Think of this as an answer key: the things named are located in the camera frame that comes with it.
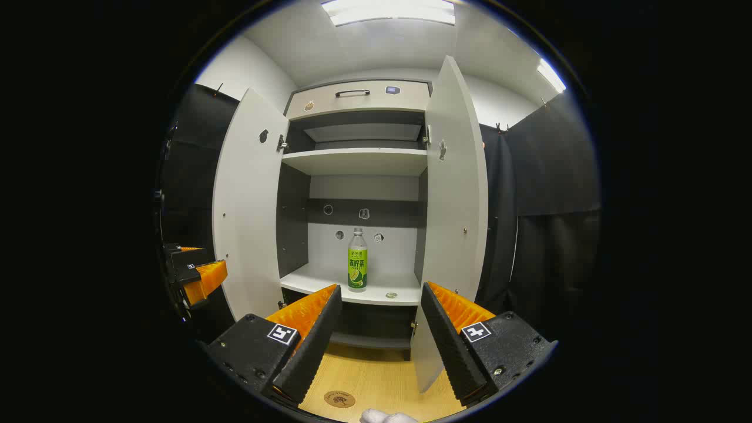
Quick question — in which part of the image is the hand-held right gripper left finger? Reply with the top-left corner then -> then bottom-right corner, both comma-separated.
203,284 -> 343,407

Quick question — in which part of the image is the green label clear bottle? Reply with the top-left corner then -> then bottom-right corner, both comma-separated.
348,228 -> 368,292

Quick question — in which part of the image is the large ceiling light panel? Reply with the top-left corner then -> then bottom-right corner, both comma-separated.
320,0 -> 456,27

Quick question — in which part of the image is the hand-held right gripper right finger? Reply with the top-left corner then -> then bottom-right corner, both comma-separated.
420,281 -> 559,407

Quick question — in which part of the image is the grey cabinet door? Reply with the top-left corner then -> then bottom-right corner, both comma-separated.
211,88 -> 290,323
409,55 -> 489,393

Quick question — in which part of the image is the grey white cabinet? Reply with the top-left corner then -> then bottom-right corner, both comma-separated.
276,79 -> 434,360

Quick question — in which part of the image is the narrow ceiling light panel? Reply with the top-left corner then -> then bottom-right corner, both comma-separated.
536,58 -> 566,93

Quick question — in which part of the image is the white cabinet shelf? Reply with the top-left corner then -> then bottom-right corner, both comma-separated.
280,264 -> 422,306
282,148 -> 428,177

